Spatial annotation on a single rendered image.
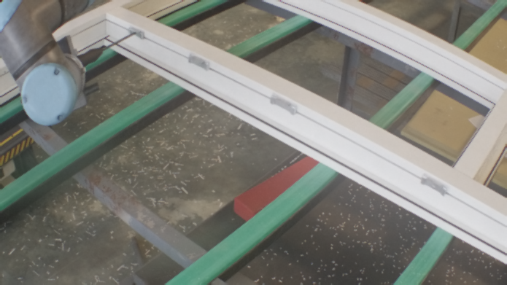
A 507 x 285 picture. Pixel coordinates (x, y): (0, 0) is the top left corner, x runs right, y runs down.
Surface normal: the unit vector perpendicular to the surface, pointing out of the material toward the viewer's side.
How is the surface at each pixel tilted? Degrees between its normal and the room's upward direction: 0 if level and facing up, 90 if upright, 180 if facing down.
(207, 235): 0
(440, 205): 90
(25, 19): 52
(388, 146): 0
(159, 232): 0
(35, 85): 71
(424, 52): 90
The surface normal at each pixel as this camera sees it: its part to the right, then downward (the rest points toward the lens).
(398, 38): -0.62, 0.44
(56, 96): 0.25, 0.31
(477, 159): 0.08, -0.79
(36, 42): 0.59, -0.07
